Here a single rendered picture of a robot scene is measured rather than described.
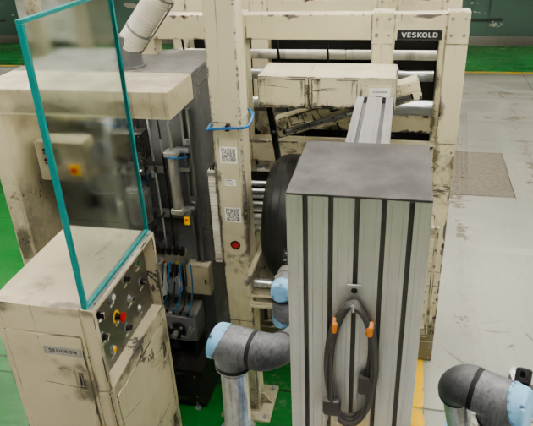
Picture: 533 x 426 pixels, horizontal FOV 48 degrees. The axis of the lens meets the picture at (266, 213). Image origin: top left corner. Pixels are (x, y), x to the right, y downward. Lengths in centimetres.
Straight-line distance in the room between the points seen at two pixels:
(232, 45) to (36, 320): 125
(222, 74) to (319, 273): 148
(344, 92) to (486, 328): 204
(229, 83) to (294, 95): 36
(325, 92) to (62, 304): 139
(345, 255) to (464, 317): 311
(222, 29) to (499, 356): 254
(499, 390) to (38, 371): 160
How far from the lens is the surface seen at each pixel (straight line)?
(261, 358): 173
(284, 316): 212
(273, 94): 270
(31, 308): 224
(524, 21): 1162
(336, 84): 264
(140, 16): 282
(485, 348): 393
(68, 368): 234
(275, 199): 245
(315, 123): 285
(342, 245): 106
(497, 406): 167
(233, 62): 242
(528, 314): 429
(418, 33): 289
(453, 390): 170
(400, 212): 102
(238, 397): 190
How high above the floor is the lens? 248
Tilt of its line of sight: 28 degrees down
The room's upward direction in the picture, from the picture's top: 3 degrees counter-clockwise
